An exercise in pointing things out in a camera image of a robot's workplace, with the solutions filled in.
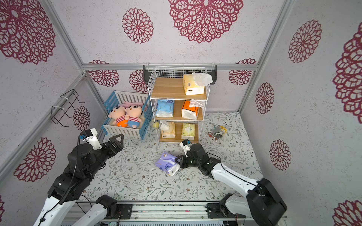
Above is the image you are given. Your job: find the yellow tissue pack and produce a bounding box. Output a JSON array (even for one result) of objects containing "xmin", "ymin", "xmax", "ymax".
[{"xmin": 183, "ymin": 72, "xmax": 213, "ymax": 96}]

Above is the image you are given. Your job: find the plush doll orange outfit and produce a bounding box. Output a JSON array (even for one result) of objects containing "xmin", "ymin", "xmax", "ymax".
[{"xmin": 108, "ymin": 106, "xmax": 128, "ymax": 128}]

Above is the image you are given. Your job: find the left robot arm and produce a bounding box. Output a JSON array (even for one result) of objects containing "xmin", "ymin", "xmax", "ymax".
[{"xmin": 35, "ymin": 130, "xmax": 133, "ymax": 226}]

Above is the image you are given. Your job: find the beige tissue pack bottom shelf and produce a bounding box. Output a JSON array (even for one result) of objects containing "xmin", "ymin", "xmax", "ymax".
[{"xmin": 160, "ymin": 121, "xmax": 176, "ymax": 139}]

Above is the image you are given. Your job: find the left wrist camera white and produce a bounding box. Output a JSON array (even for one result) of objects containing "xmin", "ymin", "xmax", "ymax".
[{"xmin": 80, "ymin": 128, "xmax": 102, "ymax": 150}]

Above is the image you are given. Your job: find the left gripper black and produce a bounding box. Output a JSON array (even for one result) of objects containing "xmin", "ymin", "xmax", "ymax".
[{"xmin": 85, "ymin": 133, "xmax": 123, "ymax": 179}]

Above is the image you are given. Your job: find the white wire three-tier shelf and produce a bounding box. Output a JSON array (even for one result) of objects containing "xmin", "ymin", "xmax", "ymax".
[{"xmin": 147, "ymin": 76, "xmax": 210, "ymax": 143}]

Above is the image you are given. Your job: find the blue white toy crib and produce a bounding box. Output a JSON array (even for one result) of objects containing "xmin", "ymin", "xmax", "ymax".
[{"xmin": 102, "ymin": 91, "xmax": 153, "ymax": 139}]

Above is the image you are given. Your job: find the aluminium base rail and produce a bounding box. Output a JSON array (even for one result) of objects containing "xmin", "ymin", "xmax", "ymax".
[{"xmin": 49, "ymin": 200, "xmax": 289, "ymax": 226}]

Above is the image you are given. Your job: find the grey plush toy with scissors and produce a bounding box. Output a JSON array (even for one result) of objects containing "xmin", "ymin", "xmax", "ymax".
[{"xmin": 207, "ymin": 126, "xmax": 228, "ymax": 140}]

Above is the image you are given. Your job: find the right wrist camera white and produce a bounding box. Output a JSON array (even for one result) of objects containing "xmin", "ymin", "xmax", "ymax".
[{"xmin": 180, "ymin": 139, "xmax": 192, "ymax": 157}]

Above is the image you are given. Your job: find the plush doll pink hat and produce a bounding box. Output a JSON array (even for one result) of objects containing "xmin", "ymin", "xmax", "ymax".
[{"xmin": 118, "ymin": 103, "xmax": 143, "ymax": 129}]

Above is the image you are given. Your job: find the purple tissue pack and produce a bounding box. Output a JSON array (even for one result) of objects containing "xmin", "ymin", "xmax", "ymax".
[{"xmin": 155, "ymin": 152, "xmax": 180, "ymax": 176}]

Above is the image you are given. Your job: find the orange tissue pack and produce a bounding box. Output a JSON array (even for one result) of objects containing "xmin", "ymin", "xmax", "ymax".
[{"xmin": 181, "ymin": 100, "xmax": 206, "ymax": 121}]

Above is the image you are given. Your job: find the black wire wall rack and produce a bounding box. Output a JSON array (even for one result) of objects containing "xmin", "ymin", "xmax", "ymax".
[{"xmin": 50, "ymin": 89, "xmax": 85, "ymax": 128}]

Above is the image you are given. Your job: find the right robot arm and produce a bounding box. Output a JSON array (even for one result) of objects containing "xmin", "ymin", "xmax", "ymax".
[{"xmin": 175, "ymin": 140, "xmax": 288, "ymax": 226}]

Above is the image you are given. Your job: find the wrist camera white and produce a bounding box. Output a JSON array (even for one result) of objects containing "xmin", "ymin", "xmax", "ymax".
[
  {"xmin": 80, "ymin": 128, "xmax": 102, "ymax": 150},
  {"xmin": 180, "ymin": 139, "xmax": 192, "ymax": 157}
]

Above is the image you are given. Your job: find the green tissue pack bottom shelf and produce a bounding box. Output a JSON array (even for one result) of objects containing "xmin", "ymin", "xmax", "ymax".
[{"xmin": 182, "ymin": 123, "xmax": 196, "ymax": 140}]

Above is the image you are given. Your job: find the light blue tissue pack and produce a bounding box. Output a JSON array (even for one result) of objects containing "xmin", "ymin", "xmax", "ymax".
[{"xmin": 156, "ymin": 99, "xmax": 174, "ymax": 118}]

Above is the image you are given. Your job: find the dark grey wall shelf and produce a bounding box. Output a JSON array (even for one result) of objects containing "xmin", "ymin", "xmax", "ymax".
[{"xmin": 143, "ymin": 64, "xmax": 217, "ymax": 85}]

